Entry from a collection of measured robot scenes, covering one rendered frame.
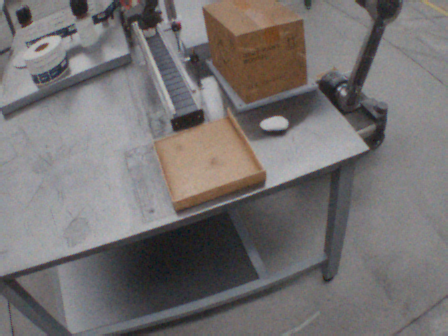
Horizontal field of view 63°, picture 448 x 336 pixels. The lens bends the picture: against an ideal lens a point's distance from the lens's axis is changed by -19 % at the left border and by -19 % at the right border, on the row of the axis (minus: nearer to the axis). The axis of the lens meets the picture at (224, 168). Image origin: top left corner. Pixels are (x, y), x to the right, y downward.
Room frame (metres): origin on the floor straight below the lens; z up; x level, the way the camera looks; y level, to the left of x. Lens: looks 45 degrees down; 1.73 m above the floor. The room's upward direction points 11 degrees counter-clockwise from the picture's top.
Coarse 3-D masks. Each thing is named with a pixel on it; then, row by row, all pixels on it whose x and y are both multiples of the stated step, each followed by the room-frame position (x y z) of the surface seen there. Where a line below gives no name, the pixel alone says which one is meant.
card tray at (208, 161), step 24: (216, 120) 1.09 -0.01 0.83; (168, 144) 1.03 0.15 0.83; (192, 144) 1.00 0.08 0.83; (216, 144) 0.98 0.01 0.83; (240, 144) 0.96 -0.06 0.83; (168, 168) 0.92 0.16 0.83; (192, 168) 0.90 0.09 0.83; (216, 168) 0.89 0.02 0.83; (240, 168) 0.87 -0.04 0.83; (264, 168) 0.82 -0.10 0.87; (192, 192) 0.81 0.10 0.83; (216, 192) 0.78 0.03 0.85
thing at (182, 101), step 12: (144, 36) 1.74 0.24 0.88; (156, 36) 1.71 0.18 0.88; (156, 48) 1.59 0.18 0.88; (156, 60) 1.49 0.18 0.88; (168, 60) 1.47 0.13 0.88; (168, 72) 1.37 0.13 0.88; (168, 84) 1.29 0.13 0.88; (180, 84) 1.27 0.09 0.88; (180, 96) 1.20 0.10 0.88; (180, 108) 1.13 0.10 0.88; (192, 108) 1.12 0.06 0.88
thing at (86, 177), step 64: (192, 0) 2.19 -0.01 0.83; (128, 64) 1.60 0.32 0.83; (0, 128) 1.39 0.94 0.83; (64, 128) 1.25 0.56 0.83; (128, 128) 1.16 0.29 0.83; (256, 128) 1.03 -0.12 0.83; (320, 128) 0.97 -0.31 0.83; (0, 192) 0.98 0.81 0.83; (64, 192) 0.91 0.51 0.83; (128, 192) 0.86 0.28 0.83; (256, 192) 0.77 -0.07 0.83; (0, 256) 0.69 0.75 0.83; (64, 256) 0.66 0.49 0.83
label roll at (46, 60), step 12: (36, 48) 1.68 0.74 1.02; (48, 48) 1.62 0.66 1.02; (60, 48) 1.64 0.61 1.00; (24, 60) 1.62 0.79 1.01; (36, 60) 1.56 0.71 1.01; (48, 60) 1.58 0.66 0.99; (60, 60) 1.61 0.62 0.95; (36, 72) 1.57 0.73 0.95; (48, 72) 1.57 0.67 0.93; (60, 72) 1.60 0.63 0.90; (36, 84) 1.58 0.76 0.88
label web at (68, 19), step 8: (96, 0) 1.99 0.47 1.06; (104, 0) 2.03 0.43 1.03; (112, 0) 2.11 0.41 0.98; (96, 8) 1.98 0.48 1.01; (104, 8) 2.00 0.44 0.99; (112, 8) 2.09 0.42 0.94; (64, 16) 1.94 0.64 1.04; (72, 16) 1.95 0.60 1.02; (96, 16) 1.98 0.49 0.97; (104, 16) 1.99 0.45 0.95; (64, 24) 1.94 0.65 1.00; (72, 24) 1.95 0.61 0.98; (72, 32) 1.94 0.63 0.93
